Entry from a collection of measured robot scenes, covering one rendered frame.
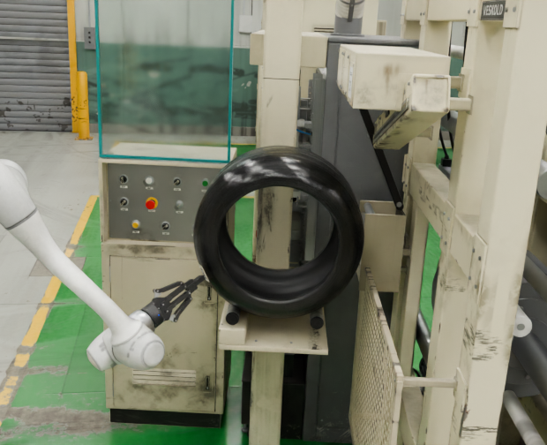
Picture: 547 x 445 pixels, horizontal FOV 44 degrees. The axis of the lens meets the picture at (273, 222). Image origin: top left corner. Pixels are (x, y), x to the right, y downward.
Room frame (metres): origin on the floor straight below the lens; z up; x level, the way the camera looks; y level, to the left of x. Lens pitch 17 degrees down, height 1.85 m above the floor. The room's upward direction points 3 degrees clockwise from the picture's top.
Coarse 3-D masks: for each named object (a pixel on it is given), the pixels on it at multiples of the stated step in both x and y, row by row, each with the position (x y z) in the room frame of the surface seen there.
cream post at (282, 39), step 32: (288, 0) 2.41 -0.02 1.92; (288, 32) 2.41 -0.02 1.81; (288, 64) 2.41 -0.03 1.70; (288, 96) 2.41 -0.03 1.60; (288, 128) 2.41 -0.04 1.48; (288, 192) 2.41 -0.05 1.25; (288, 224) 2.41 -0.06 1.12; (256, 256) 2.42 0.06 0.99; (288, 256) 2.41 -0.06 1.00; (256, 352) 2.41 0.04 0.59; (256, 384) 2.41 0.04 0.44; (256, 416) 2.41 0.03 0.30
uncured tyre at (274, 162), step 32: (256, 160) 2.08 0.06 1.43; (288, 160) 2.07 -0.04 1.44; (320, 160) 2.18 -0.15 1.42; (224, 192) 2.04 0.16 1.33; (320, 192) 2.03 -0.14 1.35; (352, 192) 2.15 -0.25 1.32; (224, 224) 2.30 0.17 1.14; (352, 224) 2.04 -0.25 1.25; (224, 256) 2.29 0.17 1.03; (320, 256) 2.30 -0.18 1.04; (352, 256) 2.03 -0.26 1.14; (224, 288) 2.04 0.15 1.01; (256, 288) 2.27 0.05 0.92; (288, 288) 2.28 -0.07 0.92; (320, 288) 2.03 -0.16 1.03
